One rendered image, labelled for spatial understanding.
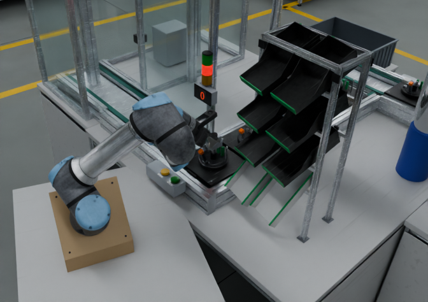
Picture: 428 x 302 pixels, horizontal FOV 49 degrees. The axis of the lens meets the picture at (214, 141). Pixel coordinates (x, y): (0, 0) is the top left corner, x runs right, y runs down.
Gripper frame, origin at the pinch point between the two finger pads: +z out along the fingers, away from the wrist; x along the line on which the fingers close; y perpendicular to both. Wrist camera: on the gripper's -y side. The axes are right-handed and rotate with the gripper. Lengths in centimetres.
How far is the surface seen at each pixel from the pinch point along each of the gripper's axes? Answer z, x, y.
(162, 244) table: -12, 17, 48
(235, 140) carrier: 23.0, -5.0, -4.5
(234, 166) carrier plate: 12.9, 9.2, 6.2
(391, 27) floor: 388, -144, -249
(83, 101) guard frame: -6, -82, 24
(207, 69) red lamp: -10.4, -16.9, -23.4
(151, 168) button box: -6.7, -15.2, 28.2
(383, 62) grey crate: 174, -31, -124
